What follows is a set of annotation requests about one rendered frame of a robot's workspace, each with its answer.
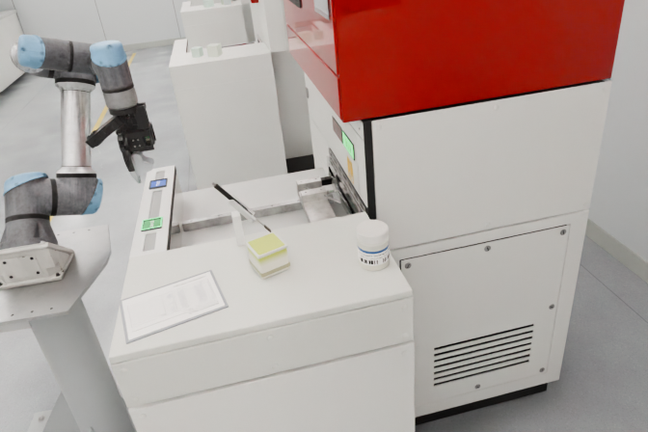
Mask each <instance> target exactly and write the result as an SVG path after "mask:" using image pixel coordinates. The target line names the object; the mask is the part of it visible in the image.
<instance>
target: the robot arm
mask: <svg viewBox="0 0 648 432"><path fill-rule="evenodd" d="M11 59H12V61H13V63H14V65H15V66H16V67H17V68H19V69H20V70H22V71H24V72H27V73H29V74H32V75H35V76H38V77H44V78H52V79H55V86H56V87H57V88H58V89H59V90H60V92H61V150H62V167H61V169H60V170H59V171H58V172H57V173H56V178H48V175H47V174H46V173H41V172H31V173H24V174H19V175H14V176H11V177H10V178H8V179H7V180H6V181H5V183H4V194H3V197H4V206H5V230H4V232H3V235H2V238H1V241H0V250H4V249H10V248H15V247H21V246H27V245H34V244H40V243H41V241H45V242H49V243H52V244H56V245H58V240H57V238H56V235H55V233H54V231H53V229H52V227H51V225H50V216H70V215H80V216H83V215H88V214H95V213H96V212H97V211H98V210H99V208H100V205H101V201H102V195H103V186H102V185H103V182H102V179H100V178H96V171H95V170H93V168H92V149H94V148H95V147H98V146H99V145H100V144H102V142H103V141H104V140H105V139H106V138H107V137H108V136H110V135H111V134H112V133H113V132H114V131H116V130H117V131H116V134H117V135H118V136H117V139H118V143H119V148H120V150H121V153H122V157H123V160H124V163H125V165H126V168H127V170H128V171H129V172H130V174H131V176H132V177H133V179H134V180H135V181H137V182H138V183H141V175H142V174H144V173H147V172H149V171H151V170H152V169H153V166H152V165H153V163H154V160H153V158H151V157H147V156H144V155H143V151H147V150H153V149H154V146H153V145H154V144H155V140H156V138H155V134H154V130H153V126H152V123H151V121H149V117H148V113H147V110H146V108H147V105H146V103H145V102H139V103H138V97H137V95H136V91H135V87H134V84H133V80H132V76H131V73H130V69H129V65H128V62H127V56H126V53H125V51H124V49H123V46H122V43H121V42H120V41H118V40H105V41H100V42H97V43H85V42H79V41H72V40H59V39H52V38H46V37H39V36H37V35H32V36H31V35H21V36H20V37H19V38H18V41H17V42H16V43H15V44H14V45H13V46H12V48H11ZM97 83H99V84H100V87H101V90H102V93H103V96H104V100H105V103H106V106H107V108H108V110H109V113H110V115H112V116H113V117H112V118H111V119H109V120H108V121H107V122H106V123H104V124H103V125H102V126H101V127H99V128H98V129H97V130H94V131H93V132H91V92H92V91H93V90H94V89H95V84H97ZM128 115H129V116H128Z"/></svg>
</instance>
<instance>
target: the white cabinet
mask: <svg viewBox="0 0 648 432"><path fill-rule="evenodd" d="M128 412H129V414H130V416H131V418H132V421H133V423H134V426H135V428H136V430H137V432H415V350H414V341H413V340H410V341H406V342H402V343H398V344H395V345H390V346H386V347H382V348H378V349H374V350H369V351H365V352H362V353H358V354H354V355H349V356H345V357H341V358H337V359H333V360H330V361H325V362H321V363H317V364H310V365H305V366H301V367H297V368H293V369H290V370H285V371H281V372H277V373H273V374H269V375H265V376H260V377H257V378H253V379H249V380H245V381H240V382H236V383H232V384H228V385H224V386H220V387H216V388H212V389H208V390H204V391H196V392H192V393H188V394H185V395H181V396H176V397H172V398H168V399H164V400H160V401H155V402H151V403H148V404H144V405H140V406H135V407H131V408H129V409H128Z"/></svg>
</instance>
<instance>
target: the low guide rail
mask: <svg viewBox="0 0 648 432"><path fill-rule="evenodd" d="M251 209H252V210H253V212H254V213H255V214H254V217H256V218H260V217H265V216H270V215H275V214H280V213H286V212H290V211H295V210H300V209H303V206H302V204H301V202H300V200H295V201H290V202H280V203H275V204H269V205H265V206H260V207H254V208H251ZM229 223H233V221H232V217H231V212H229V213H223V214H218V215H213V216H207V217H202V218H198V219H192V220H187V221H182V227H183V231H189V230H199V229H204V228H209V227H214V226H220V225H224V224H229Z"/></svg>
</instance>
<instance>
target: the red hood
mask: <svg viewBox="0 0 648 432"><path fill-rule="evenodd" d="M624 3H625V0H283V6H284V14H285V22H286V23H287V24H286V30H287V37H288V46H289V53H290V54H291V55H292V57H293V58H294V59H295V61H296V62H297V63H298V65H299V66H300V67H301V69H302V70H303V71H304V72H305V74H306V75H307V76H308V78H309V79H310V81H311V82H312V83H313V85H314V86H315V87H316V89H317V90H318V91H319V92H320V93H321V94H322V96H323V97H324V98H325V99H326V101H327V102H328V103H329V105H330V106H331V107H332V109H333V110H334V111H335V113H336V114H337V116H338V117H339V118H340V119H341V121H342V122H354V121H359V120H364V119H370V118H376V117H382V116H387V115H393V114H399V113H405V112H411V111H417V110H422V109H428V108H434V107H441V106H447V105H452V104H458V103H464V102H470V101H476V100H481V99H487V98H493V97H499V96H505V95H515V94H521V93H527V92H533V91H539V90H545V89H550V88H556V87H562V86H568V85H574V84H579V83H585V82H591V81H597V80H603V79H609V78H611V74H612V69H613V63H614V58H615V52H616V46H617V42H618V36H619V30H620V25H621V19H622V13H623V9H624Z"/></svg>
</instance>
